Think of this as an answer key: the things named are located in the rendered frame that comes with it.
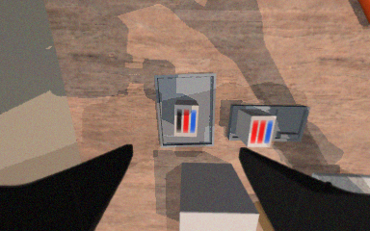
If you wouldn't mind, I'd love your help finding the beige wall panel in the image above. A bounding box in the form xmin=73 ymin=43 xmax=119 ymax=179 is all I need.
xmin=0 ymin=0 xmax=81 ymax=186

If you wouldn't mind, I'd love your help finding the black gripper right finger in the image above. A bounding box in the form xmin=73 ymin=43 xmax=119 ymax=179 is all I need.
xmin=239 ymin=147 xmax=370 ymax=231

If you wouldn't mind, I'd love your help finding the small orange cardboard box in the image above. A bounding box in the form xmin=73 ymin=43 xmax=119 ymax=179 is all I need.
xmin=255 ymin=201 xmax=275 ymax=231

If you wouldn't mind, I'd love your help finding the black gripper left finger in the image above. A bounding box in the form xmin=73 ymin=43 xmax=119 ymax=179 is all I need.
xmin=0 ymin=144 xmax=133 ymax=231

